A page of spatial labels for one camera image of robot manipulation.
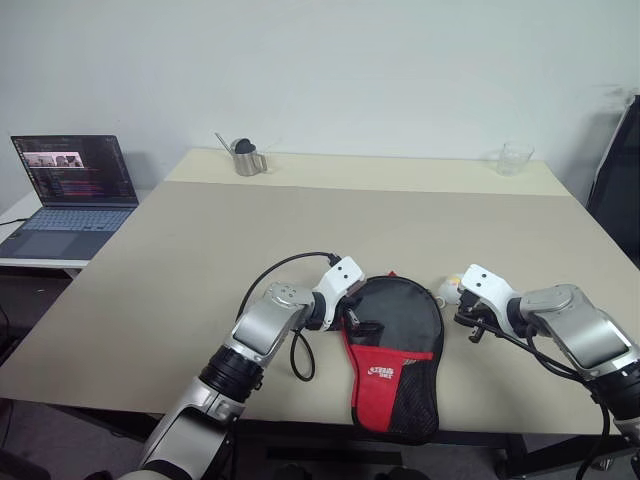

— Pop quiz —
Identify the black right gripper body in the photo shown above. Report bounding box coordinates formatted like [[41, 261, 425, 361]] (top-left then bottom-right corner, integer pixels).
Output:
[[457, 288, 502, 331]]

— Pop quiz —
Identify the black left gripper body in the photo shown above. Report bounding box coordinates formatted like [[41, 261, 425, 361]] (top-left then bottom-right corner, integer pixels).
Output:
[[341, 283, 366, 312]]

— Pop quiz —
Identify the white plush toy keychain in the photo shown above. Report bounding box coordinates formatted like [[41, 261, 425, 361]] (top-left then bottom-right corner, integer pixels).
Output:
[[433, 272, 464, 308]]

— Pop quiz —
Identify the black and red paddle case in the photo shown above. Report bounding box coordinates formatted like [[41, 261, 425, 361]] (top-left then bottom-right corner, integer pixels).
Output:
[[341, 272, 447, 445]]

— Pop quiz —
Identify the clear glass beaker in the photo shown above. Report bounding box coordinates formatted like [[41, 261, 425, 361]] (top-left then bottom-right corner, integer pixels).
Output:
[[494, 142, 536, 178]]

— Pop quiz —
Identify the small metal watering can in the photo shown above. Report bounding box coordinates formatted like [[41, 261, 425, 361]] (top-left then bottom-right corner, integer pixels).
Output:
[[228, 141, 270, 178]]

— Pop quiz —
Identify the black chair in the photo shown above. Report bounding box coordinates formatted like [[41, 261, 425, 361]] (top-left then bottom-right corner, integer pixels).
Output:
[[584, 93, 640, 262]]

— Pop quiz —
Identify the open grey laptop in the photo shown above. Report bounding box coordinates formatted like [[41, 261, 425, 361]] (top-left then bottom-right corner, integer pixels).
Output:
[[0, 133, 141, 262]]

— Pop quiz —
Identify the white side table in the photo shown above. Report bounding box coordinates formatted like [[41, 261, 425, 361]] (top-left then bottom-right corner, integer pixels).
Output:
[[0, 189, 151, 282]]

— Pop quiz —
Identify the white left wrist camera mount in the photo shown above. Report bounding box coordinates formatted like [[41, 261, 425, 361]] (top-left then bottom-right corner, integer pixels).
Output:
[[313, 256, 367, 333]]

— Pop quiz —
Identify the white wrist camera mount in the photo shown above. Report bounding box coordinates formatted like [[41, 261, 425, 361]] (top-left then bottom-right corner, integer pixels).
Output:
[[313, 256, 367, 333], [458, 264, 520, 332]]

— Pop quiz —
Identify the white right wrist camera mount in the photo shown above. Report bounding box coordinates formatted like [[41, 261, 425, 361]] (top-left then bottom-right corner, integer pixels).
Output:
[[458, 264, 520, 332]]

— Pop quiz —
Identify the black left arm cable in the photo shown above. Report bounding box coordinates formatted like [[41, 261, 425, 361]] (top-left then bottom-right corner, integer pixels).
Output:
[[238, 251, 342, 384]]

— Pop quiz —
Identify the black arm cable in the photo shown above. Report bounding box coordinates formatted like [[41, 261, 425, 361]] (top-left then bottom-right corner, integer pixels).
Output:
[[238, 251, 342, 384], [474, 319, 619, 480]]

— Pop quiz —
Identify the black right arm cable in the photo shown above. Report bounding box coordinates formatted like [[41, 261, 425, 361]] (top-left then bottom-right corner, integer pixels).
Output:
[[474, 319, 619, 480]]

